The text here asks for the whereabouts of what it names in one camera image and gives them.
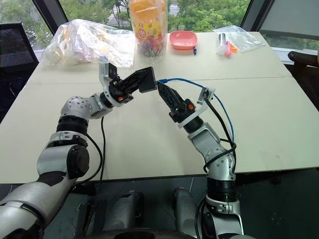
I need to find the pink plastic bowl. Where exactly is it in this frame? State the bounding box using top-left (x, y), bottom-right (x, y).
top-left (169, 30), bottom-right (198, 50)

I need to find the clear jar with orange lid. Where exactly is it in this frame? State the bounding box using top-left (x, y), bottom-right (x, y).
top-left (129, 0), bottom-right (168, 61)

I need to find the clear zip bag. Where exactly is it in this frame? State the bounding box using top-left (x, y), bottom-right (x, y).
top-left (212, 25), bottom-right (266, 58)

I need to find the black mesh chair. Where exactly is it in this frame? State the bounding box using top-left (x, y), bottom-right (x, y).
top-left (0, 21), bottom-right (40, 73)

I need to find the clear bag of white items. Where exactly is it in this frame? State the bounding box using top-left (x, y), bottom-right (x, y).
top-left (40, 18), bottom-right (136, 68)

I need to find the dark grey rounded shape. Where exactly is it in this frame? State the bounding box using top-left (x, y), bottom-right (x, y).
top-left (172, 187), bottom-right (200, 238)
top-left (102, 190), bottom-right (145, 233)

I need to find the blue Ethernet cable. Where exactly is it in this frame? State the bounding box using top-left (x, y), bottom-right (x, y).
top-left (158, 78), bottom-right (237, 152)

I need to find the dark brown chair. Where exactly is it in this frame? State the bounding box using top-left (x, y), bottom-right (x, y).
top-left (287, 50), bottom-right (319, 68)

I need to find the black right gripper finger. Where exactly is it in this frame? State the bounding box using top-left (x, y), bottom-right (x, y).
top-left (157, 83), bottom-right (178, 114)
top-left (160, 83), bottom-right (185, 108)

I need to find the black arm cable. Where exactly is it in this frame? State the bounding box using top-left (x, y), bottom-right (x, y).
top-left (73, 116), bottom-right (107, 190)
top-left (202, 91), bottom-right (238, 174)

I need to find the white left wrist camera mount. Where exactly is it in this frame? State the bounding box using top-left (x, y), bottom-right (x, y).
top-left (98, 62), bottom-right (125, 108)

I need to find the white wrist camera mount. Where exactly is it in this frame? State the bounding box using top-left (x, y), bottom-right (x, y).
top-left (98, 62), bottom-right (125, 108)
top-left (177, 86), bottom-right (216, 129)

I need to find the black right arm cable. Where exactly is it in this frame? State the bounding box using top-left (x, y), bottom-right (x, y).
top-left (202, 91), bottom-right (238, 174)

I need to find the black window frame post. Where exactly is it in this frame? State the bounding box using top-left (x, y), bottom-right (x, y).
top-left (240, 0), bottom-right (275, 32)
top-left (33, 0), bottom-right (68, 35)

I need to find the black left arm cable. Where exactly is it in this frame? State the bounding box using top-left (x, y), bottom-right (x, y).
top-left (73, 116), bottom-right (107, 190)

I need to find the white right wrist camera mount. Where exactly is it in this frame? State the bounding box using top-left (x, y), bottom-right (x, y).
top-left (177, 86), bottom-right (216, 129)

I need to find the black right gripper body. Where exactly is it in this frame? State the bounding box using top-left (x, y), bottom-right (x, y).
top-left (168, 98), bottom-right (197, 124)

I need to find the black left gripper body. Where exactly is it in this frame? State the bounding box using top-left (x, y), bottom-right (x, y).
top-left (108, 79), bottom-right (135, 105)

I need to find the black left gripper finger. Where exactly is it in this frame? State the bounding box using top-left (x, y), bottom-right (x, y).
top-left (121, 76), bottom-right (145, 97)
top-left (118, 70), bottom-right (149, 88)

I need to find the small black box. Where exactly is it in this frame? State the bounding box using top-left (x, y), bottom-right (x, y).
top-left (138, 66), bottom-right (158, 94)

